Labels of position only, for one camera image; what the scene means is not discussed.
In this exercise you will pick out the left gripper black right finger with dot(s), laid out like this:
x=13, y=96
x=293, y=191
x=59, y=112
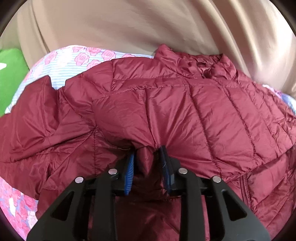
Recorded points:
x=211, y=199

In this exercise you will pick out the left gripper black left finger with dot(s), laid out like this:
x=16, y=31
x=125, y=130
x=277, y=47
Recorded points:
x=86, y=208

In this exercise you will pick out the beige curtain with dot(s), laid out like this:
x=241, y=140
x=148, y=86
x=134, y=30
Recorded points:
x=253, y=34

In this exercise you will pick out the maroon quilted puffer jacket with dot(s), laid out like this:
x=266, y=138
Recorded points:
x=161, y=120

